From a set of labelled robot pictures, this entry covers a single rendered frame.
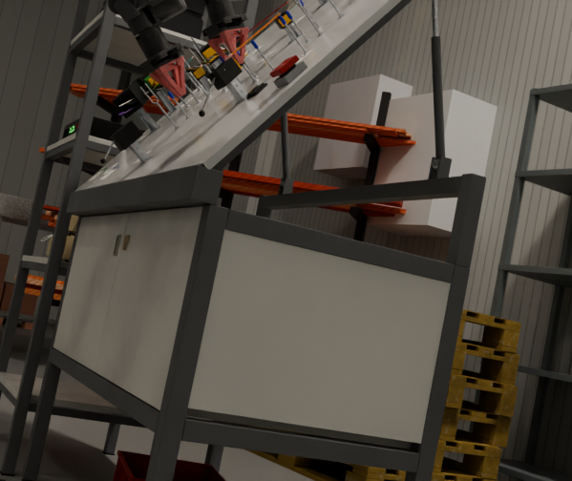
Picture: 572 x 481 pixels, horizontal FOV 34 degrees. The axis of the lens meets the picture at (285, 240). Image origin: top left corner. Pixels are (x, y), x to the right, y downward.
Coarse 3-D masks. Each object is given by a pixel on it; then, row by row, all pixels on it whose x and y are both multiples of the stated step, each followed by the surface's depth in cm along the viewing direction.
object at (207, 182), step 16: (160, 176) 194; (176, 176) 184; (192, 176) 174; (208, 176) 174; (80, 192) 267; (96, 192) 247; (112, 192) 231; (128, 192) 216; (144, 192) 203; (160, 192) 191; (176, 192) 181; (192, 192) 173; (208, 192) 174; (80, 208) 262; (96, 208) 243; (112, 208) 229; (128, 208) 220; (144, 208) 211; (160, 208) 203; (176, 208) 197
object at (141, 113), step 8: (128, 88) 267; (136, 88) 270; (120, 96) 266; (128, 96) 270; (136, 96) 266; (120, 104) 269; (136, 104) 268; (120, 112) 268; (128, 112) 268; (136, 112) 271; (144, 112) 272; (144, 120) 273; (152, 120) 273; (152, 128) 275
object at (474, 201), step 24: (432, 168) 215; (288, 192) 291; (312, 192) 269; (336, 192) 255; (360, 192) 243; (384, 192) 231; (408, 192) 221; (432, 192) 211; (456, 192) 202; (480, 192) 199; (264, 216) 302; (456, 216) 200; (456, 240) 198; (456, 264) 197
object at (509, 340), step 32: (480, 320) 389; (480, 352) 389; (512, 352) 399; (480, 384) 387; (512, 384) 400; (448, 416) 381; (480, 416) 391; (512, 416) 399; (448, 448) 380; (480, 448) 394; (320, 480) 378; (352, 480) 362; (384, 480) 406; (448, 480) 380; (480, 480) 392
